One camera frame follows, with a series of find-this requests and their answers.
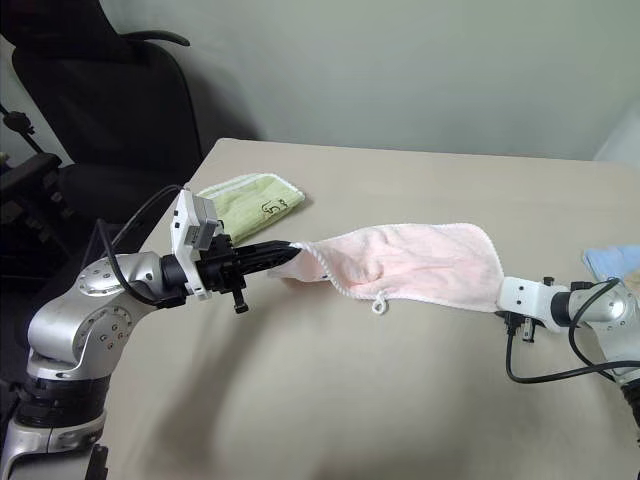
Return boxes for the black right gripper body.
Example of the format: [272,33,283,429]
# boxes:
[496,309,539,345]

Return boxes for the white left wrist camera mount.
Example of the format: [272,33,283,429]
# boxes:
[169,188,227,302]

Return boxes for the black tripod stand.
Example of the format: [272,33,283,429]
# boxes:
[0,103,76,284]

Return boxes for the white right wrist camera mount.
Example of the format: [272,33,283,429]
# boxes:
[495,275,562,333]

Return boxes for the pink towel with white trim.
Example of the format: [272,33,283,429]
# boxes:
[267,221,506,318]

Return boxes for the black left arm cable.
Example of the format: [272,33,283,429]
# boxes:
[94,184,184,306]

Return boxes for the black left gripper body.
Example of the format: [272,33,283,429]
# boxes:
[196,233,255,315]

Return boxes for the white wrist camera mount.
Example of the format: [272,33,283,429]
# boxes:
[495,275,562,333]
[169,188,227,302]

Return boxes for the light blue towel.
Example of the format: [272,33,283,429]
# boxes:
[582,243,640,282]

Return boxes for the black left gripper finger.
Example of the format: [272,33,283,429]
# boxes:
[248,249,301,275]
[246,238,302,260]

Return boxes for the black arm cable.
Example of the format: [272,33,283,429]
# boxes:
[94,184,184,306]
[504,277,632,386]

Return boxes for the black office chair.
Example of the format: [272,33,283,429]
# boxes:
[0,0,204,242]

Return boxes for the folded green towel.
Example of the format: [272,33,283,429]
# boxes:
[195,172,308,246]

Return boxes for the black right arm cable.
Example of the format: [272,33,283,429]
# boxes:
[504,277,632,386]

